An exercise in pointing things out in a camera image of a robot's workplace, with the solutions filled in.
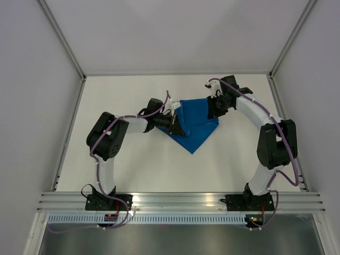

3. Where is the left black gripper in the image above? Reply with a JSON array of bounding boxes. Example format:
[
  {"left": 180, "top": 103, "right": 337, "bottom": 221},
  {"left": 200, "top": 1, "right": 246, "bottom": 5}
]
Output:
[{"left": 154, "top": 113, "right": 185, "bottom": 137}]

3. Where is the blue cloth napkin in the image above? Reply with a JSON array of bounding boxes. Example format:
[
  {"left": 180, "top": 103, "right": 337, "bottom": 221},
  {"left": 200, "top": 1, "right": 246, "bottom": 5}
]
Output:
[{"left": 159, "top": 98, "right": 219, "bottom": 154}]

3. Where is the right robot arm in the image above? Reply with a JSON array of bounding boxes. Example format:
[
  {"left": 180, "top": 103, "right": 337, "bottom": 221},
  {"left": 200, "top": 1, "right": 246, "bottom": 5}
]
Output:
[{"left": 205, "top": 75, "right": 299, "bottom": 210}]

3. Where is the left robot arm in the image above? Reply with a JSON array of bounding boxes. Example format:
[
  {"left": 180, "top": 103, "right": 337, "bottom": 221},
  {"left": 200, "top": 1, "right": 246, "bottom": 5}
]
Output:
[{"left": 86, "top": 97, "right": 186, "bottom": 210}]

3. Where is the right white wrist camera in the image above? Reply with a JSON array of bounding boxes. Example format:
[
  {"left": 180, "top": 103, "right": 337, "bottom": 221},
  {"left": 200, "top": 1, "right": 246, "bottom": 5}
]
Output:
[{"left": 205, "top": 80, "right": 223, "bottom": 98}]

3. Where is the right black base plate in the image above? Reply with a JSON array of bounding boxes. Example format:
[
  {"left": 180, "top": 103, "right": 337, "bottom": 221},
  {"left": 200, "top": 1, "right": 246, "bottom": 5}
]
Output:
[{"left": 220, "top": 193, "right": 275, "bottom": 212}]

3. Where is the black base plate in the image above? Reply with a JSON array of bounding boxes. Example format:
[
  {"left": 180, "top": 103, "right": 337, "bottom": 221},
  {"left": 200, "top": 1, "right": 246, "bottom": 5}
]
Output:
[
  {"left": 220, "top": 193, "right": 275, "bottom": 212},
  {"left": 85, "top": 194, "right": 133, "bottom": 211}
]

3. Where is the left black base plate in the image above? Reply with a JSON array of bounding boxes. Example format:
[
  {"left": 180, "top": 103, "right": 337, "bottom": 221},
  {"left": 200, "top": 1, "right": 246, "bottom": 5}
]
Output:
[{"left": 85, "top": 194, "right": 133, "bottom": 211}]

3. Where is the right aluminium frame post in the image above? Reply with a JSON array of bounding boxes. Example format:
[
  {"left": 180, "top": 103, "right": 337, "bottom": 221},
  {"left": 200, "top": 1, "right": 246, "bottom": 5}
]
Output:
[{"left": 268, "top": 0, "right": 318, "bottom": 79}]

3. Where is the aluminium frame post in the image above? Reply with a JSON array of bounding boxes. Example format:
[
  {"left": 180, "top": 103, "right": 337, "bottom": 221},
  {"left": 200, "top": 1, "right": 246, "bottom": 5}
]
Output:
[
  {"left": 268, "top": 0, "right": 318, "bottom": 79},
  {"left": 36, "top": 0, "right": 86, "bottom": 81}
]

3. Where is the aluminium front rail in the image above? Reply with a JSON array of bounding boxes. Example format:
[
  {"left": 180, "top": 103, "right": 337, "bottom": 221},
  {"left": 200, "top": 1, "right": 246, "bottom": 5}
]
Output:
[{"left": 36, "top": 192, "right": 326, "bottom": 214}]

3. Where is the white slotted cable duct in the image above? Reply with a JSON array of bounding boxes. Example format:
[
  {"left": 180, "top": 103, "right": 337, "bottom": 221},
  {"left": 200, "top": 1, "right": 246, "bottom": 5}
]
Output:
[{"left": 48, "top": 213, "right": 246, "bottom": 225}]

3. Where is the left aluminium frame post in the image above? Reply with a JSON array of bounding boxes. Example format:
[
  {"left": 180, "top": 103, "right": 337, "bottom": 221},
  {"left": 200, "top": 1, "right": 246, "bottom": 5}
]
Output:
[{"left": 36, "top": 0, "right": 86, "bottom": 81}]

